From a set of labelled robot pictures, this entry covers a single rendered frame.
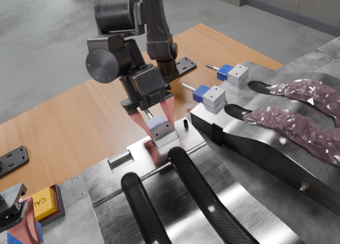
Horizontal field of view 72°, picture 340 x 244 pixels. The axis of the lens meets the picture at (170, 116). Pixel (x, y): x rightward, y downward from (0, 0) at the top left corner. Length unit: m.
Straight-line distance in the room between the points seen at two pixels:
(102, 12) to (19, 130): 0.55
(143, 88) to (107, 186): 0.22
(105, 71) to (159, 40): 0.34
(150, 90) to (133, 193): 0.21
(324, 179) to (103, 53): 0.44
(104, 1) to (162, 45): 0.28
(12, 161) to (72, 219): 0.28
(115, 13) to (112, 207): 0.35
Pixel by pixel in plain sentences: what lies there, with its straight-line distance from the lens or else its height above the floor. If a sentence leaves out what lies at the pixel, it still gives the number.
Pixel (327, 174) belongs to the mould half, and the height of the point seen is 0.87.
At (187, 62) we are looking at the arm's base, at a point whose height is 0.81.
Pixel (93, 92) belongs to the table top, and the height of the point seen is 0.80.
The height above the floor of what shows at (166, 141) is 0.90.
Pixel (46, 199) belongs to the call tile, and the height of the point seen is 0.84.
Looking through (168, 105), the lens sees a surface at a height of 0.97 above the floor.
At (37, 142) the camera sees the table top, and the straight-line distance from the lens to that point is 0.82.
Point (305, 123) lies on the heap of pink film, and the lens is 0.53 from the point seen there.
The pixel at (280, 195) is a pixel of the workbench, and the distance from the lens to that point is 0.57.
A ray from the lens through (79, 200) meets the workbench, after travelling 0.63.
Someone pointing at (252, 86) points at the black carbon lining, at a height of 0.85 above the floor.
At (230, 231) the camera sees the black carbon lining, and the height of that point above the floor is 0.90.
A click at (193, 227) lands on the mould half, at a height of 0.89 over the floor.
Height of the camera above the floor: 1.31
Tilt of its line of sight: 47 degrees down
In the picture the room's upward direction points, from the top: 14 degrees counter-clockwise
